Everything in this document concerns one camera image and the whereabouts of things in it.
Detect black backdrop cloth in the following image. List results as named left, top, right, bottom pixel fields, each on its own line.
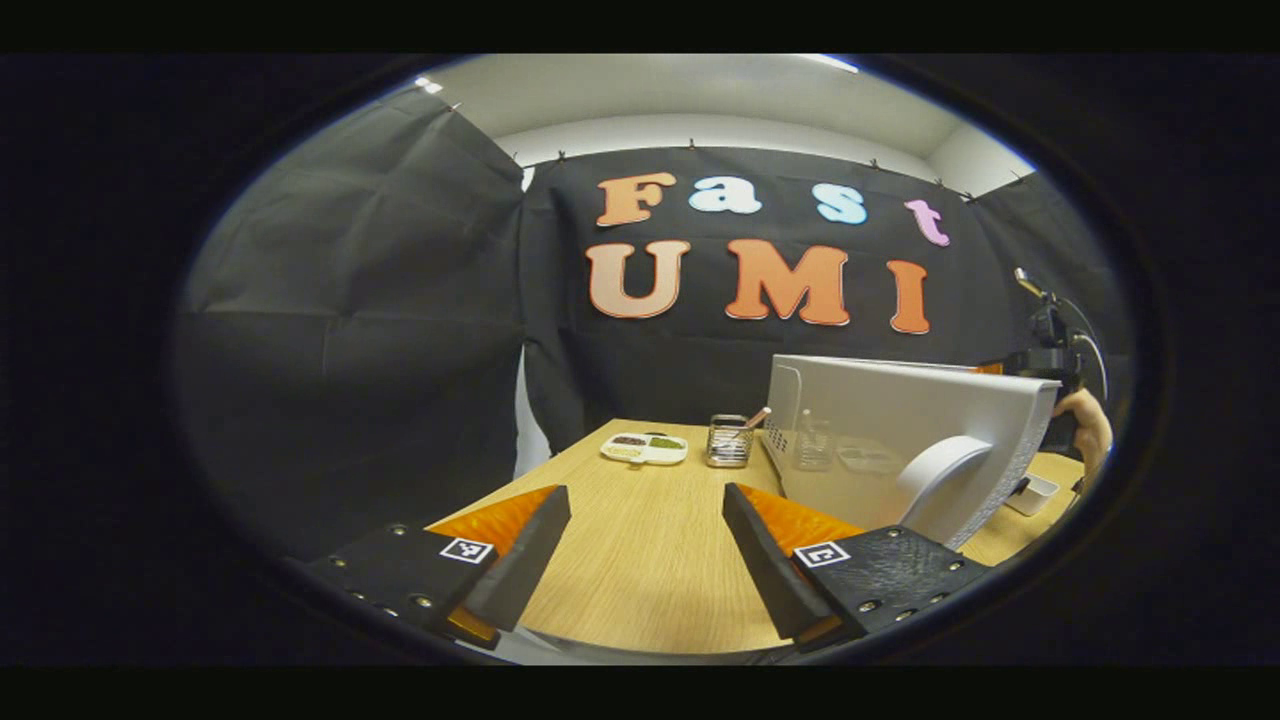
left=170, top=88, right=1136, bottom=561

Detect white rectangular dish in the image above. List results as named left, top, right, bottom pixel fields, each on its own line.
left=1003, top=474, right=1061, bottom=517

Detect metal mesh utensil holder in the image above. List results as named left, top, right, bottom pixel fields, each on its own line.
left=706, top=414, right=753, bottom=469

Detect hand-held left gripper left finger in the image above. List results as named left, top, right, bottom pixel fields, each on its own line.
left=300, top=485, right=572, bottom=651

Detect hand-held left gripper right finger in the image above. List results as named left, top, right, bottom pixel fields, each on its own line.
left=722, top=483, right=996, bottom=653

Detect white microwave oven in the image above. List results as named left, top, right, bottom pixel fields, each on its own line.
left=762, top=353, right=1061, bottom=551

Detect white divided condiment plate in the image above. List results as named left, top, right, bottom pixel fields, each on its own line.
left=600, top=432, right=689, bottom=466

